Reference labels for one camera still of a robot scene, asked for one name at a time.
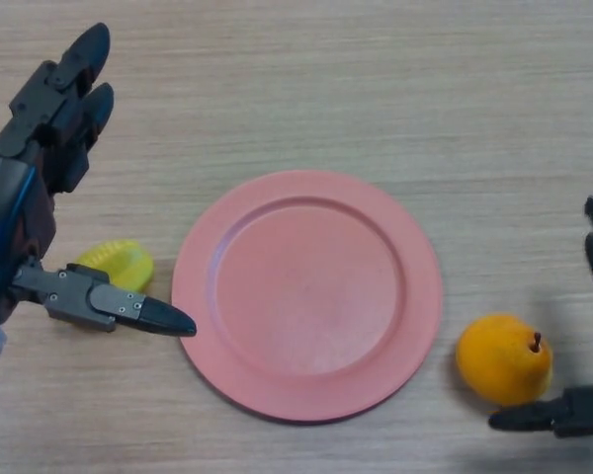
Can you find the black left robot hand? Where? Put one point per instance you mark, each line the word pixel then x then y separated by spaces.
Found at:
pixel 10 197

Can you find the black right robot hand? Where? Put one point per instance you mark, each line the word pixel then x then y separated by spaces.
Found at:
pixel 578 415

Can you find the pink round plate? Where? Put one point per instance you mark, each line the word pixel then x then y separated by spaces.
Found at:
pixel 306 296

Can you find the yellow starfruit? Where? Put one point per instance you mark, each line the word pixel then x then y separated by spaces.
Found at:
pixel 123 264

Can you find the yellow orange pear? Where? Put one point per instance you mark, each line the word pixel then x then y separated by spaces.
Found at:
pixel 499 360

